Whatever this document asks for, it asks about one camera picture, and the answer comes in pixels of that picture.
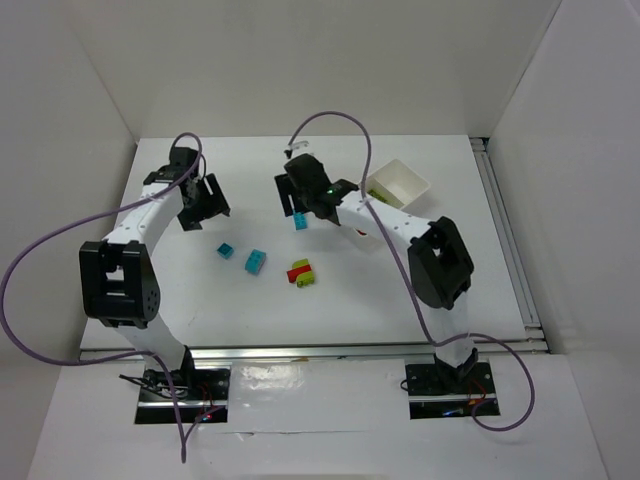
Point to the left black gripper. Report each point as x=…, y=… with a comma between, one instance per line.
x=206, y=205

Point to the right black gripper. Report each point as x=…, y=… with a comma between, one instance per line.
x=286, y=192

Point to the long teal lego brick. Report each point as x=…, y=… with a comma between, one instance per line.
x=300, y=221

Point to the white divided container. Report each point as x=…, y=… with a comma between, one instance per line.
x=407, y=189

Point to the long green lego brick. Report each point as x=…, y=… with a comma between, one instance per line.
x=379, y=195

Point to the small teal lego brick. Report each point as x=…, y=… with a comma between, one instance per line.
x=225, y=251

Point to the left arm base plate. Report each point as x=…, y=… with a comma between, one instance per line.
x=204, y=401

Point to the front aluminium rail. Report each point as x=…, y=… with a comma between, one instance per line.
x=334, y=351

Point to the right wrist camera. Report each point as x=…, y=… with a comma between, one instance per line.
x=297, y=148

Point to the curved teal lego brick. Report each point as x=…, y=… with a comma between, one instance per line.
x=255, y=261

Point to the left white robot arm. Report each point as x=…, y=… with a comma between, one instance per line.
x=118, y=281

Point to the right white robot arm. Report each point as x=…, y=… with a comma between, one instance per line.
x=439, y=264

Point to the green red curved lego stack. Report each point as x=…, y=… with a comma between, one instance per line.
x=301, y=273

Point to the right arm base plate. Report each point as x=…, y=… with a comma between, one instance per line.
x=430, y=398

